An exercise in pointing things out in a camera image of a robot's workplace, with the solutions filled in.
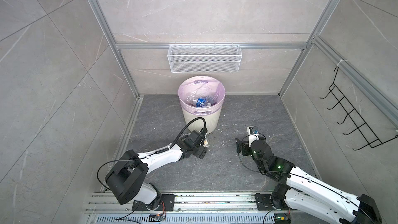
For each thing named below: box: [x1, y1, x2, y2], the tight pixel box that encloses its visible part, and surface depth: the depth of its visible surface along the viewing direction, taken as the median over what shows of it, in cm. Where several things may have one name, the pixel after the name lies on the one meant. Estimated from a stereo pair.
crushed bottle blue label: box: [186, 95, 212, 108], surface depth 93 cm
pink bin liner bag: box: [177, 75, 226, 116], surface depth 91 cm
